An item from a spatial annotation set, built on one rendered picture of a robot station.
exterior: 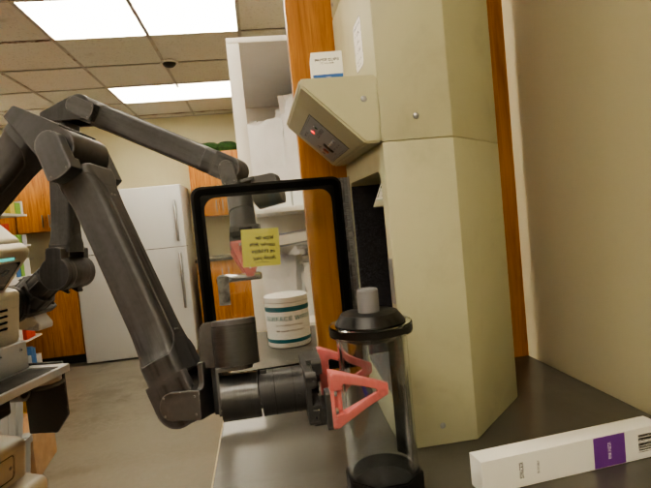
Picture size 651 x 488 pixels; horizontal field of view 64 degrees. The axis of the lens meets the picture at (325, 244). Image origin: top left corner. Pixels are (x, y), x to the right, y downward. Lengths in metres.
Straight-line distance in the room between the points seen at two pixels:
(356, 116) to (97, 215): 0.39
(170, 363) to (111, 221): 0.21
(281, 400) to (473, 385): 0.33
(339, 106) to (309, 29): 0.44
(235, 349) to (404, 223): 0.31
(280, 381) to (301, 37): 0.77
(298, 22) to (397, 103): 0.46
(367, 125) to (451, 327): 0.33
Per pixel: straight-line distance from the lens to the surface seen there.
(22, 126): 0.85
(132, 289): 0.72
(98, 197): 0.76
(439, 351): 0.83
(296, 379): 0.67
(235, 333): 0.66
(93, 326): 5.98
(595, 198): 1.09
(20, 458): 1.39
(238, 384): 0.67
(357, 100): 0.79
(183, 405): 0.69
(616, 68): 1.05
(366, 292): 0.66
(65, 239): 1.34
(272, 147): 2.17
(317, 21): 1.22
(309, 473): 0.82
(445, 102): 0.83
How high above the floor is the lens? 1.31
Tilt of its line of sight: 3 degrees down
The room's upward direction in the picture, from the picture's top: 6 degrees counter-clockwise
